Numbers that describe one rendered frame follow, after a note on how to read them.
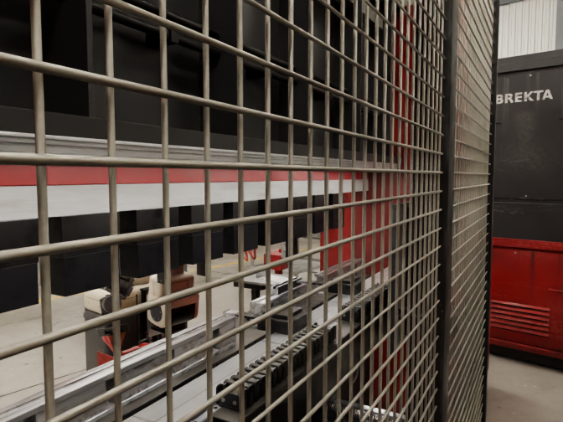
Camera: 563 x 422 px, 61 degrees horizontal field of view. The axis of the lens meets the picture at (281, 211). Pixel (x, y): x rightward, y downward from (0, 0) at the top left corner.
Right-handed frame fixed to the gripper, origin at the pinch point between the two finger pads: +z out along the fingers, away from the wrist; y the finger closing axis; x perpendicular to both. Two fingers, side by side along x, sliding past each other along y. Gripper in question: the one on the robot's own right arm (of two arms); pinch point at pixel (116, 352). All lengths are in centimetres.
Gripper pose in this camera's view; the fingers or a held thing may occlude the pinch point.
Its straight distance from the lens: 183.6
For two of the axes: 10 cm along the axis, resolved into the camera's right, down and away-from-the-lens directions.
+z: 1.9, 9.8, -0.8
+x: 6.0, -0.5, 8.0
